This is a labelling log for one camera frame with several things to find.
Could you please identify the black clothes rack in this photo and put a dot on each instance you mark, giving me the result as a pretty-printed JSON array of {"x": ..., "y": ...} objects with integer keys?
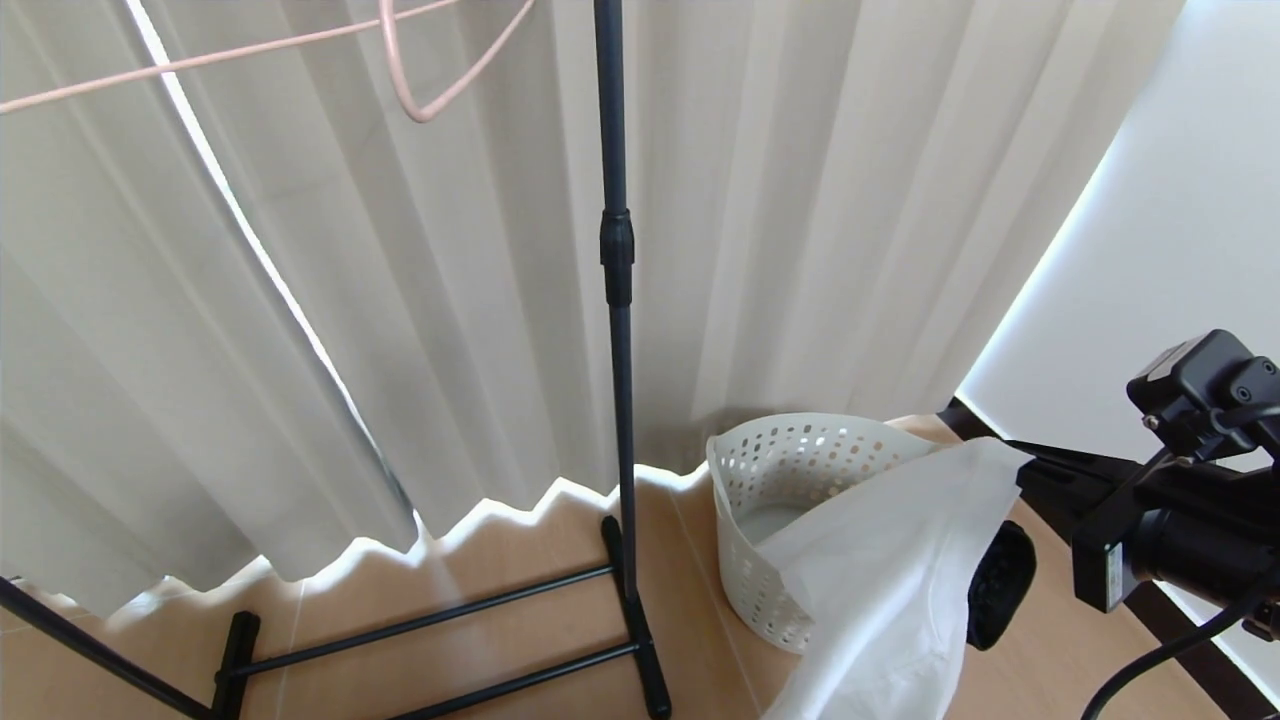
[{"x": 622, "y": 400}]

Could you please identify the white printed t-shirt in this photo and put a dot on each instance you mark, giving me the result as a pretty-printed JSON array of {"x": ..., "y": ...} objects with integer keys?
[{"x": 890, "y": 580}]

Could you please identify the white laundry basket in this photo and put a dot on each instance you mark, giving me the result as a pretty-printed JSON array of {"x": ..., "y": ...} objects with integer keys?
[{"x": 745, "y": 590}]

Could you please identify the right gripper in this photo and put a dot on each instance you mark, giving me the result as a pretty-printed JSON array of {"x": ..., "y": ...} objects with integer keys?
[{"x": 1200, "y": 530}]

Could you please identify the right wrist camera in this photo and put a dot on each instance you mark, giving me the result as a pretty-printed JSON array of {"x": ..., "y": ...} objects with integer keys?
[{"x": 1210, "y": 375}]

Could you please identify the pink clothes hanger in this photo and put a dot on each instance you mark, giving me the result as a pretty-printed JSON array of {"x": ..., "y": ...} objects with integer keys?
[
  {"x": 425, "y": 115},
  {"x": 200, "y": 60}
]

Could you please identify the white curtain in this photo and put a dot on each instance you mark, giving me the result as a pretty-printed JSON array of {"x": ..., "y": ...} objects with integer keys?
[{"x": 800, "y": 200}]

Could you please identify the black garment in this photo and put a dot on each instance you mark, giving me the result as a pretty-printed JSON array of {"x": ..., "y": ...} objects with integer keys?
[{"x": 1000, "y": 590}]

